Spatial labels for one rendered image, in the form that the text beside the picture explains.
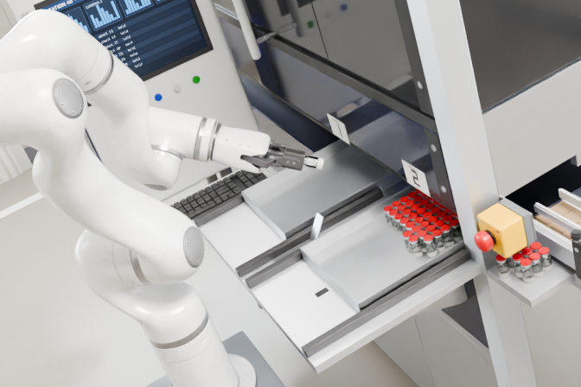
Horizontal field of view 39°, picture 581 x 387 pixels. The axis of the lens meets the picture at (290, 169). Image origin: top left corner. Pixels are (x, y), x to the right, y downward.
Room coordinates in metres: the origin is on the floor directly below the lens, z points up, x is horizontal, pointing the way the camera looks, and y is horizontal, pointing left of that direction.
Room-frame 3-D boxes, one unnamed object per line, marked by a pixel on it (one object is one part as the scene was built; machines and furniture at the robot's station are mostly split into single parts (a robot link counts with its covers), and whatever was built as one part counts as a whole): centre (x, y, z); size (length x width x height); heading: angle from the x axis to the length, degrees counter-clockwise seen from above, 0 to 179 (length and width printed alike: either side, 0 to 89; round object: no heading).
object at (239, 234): (1.57, -0.04, 0.87); 0.70 x 0.48 x 0.02; 17
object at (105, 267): (1.22, 0.32, 1.16); 0.19 x 0.12 x 0.24; 65
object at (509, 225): (1.22, -0.35, 1.00); 0.08 x 0.07 x 0.07; 107
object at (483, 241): (1.21, -0.30, 0.99); 0.04 x 0.04 x 0.04; 17
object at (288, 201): (1.75, -0.06, 0.90); 0.34 x 0.26 x 0.04; 107
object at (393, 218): (1.44, -0.20, 0.90); 0.18 x 0.02 x 0.05; 17
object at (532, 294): (1.22, -0.39, 0.87); 0.14 x 0.13 x 0.02; 107
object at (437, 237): (1.44, -0.22, 0.90); 0.18 x 0.02 x 0.05; 17
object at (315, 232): (1.54, 0.04, 0.91); 0.14 x 0.03 x 0.06; 108
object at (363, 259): (1.42, -0.16, 0.90); 0.34 x 0.26 x 0.04; 107
